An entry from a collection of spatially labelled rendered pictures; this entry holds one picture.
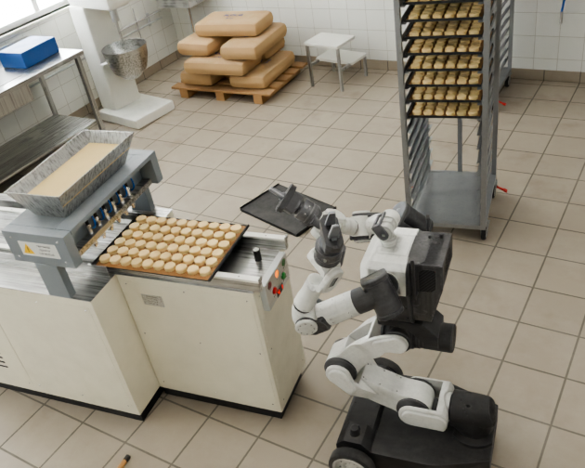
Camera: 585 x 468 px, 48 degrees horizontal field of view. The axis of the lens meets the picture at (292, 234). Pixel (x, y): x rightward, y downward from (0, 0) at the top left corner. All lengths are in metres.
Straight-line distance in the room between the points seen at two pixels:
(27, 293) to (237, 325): 0.97
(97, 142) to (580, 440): 2.57
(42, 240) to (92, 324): 0.46
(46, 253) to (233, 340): 0.87
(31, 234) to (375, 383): 1.56
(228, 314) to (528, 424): 1.44
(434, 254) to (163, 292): 1.24
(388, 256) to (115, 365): 1.47
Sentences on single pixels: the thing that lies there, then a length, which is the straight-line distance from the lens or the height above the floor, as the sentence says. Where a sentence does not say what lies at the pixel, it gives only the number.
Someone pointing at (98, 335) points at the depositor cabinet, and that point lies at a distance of 3.08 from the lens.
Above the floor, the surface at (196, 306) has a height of 0.71.
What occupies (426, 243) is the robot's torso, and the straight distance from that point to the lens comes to 2.36.
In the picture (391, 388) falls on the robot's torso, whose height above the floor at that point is 0.37.
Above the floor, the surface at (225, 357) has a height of 0.41.
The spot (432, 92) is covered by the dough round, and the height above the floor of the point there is 0.97.
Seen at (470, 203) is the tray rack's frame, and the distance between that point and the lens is 4.31.
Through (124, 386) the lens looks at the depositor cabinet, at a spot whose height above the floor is 0.29.
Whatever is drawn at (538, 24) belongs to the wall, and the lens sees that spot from 6.21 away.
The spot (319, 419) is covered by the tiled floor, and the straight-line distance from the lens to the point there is 3.27.
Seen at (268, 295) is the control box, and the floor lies 0.77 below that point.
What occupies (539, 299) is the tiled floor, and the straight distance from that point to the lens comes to 3.84.
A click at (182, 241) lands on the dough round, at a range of 2.96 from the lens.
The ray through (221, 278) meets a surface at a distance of 2.72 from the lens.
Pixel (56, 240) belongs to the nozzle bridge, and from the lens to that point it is 2.79.
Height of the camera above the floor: 2.53
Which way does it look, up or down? 35 degrees down
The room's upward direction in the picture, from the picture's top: 11 degrees counter-clockwise
